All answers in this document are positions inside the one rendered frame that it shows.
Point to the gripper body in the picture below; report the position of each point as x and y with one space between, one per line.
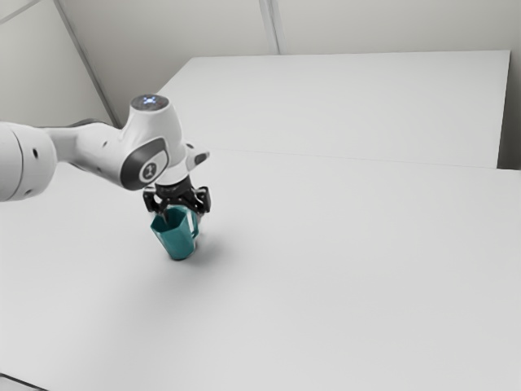
179 196

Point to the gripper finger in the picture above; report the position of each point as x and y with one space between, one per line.
166 216
201 219

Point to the teal faceted mug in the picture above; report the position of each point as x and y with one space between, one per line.
177 238

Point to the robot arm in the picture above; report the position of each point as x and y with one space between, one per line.
81 142

